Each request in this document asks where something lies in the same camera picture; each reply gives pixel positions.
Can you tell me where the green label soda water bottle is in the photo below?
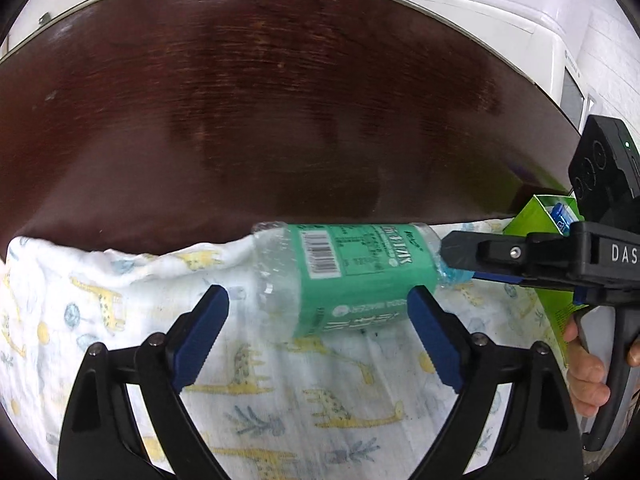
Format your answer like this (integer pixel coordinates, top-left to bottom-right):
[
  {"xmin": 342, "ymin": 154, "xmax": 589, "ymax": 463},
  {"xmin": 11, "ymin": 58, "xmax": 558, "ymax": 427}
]
[{"xmin": 252, "ymin": 222, "xmax": 473, "ymax": 342}]

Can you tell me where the person's right hand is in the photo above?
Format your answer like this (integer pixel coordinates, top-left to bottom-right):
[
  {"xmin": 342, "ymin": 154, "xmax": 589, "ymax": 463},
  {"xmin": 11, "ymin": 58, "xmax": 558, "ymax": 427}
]
[{"xmin": 563, "ymin": 318, "xmax": 611, "ymax": 417}]

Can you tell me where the green open cardboard box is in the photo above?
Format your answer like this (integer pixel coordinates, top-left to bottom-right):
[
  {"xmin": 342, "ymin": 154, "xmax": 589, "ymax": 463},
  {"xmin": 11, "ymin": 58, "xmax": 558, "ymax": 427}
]
[{"xmin": 502, "ymin": 195, "xmax": 582, "ymax": 363}]

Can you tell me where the blue square plastic container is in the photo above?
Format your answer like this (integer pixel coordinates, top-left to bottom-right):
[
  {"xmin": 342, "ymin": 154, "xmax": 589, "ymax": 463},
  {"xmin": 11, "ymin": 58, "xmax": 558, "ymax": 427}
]
[{"xmin": 550, "ymin": 203, "xmax": 578, "ymax": 236}]

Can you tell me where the white cabinet with screen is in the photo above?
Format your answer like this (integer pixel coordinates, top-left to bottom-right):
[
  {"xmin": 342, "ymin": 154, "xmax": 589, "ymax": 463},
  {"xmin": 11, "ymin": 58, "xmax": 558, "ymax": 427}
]
[{"xmin": 409, "ymin": 0, "xmax": 597, "ymax": 130}]

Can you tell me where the giraffe print white cloth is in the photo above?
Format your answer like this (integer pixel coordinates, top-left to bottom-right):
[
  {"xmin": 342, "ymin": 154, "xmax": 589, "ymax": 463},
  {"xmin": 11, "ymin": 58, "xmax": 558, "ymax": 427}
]
[{"xmin": 1, "ymin": 234, "xmax": 558, "ymax": 479}]

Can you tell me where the dark brown wooden table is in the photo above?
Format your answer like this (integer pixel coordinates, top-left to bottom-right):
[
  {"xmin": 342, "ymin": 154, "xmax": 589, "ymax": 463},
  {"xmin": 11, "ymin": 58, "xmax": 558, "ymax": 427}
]
[{"xmin": 1, "ymin": 0, "xmax": 579, "ymax": 254}]

